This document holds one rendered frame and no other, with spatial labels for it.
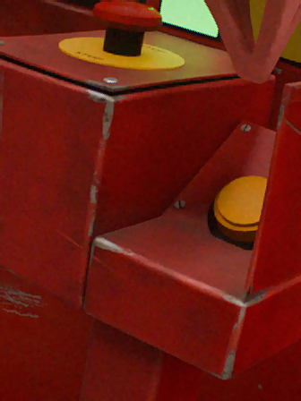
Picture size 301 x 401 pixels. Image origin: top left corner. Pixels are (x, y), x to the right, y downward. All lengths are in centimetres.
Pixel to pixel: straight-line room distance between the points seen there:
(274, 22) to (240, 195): 11
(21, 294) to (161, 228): 36
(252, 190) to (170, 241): 5
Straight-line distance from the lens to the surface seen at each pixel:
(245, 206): 56
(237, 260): 54
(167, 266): 52
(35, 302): 90
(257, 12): 65
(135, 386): 62
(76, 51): 59
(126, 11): 59
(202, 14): 67
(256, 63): 52
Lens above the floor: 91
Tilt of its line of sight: 20 degrees down
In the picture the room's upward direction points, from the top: 10 degrees clockwise
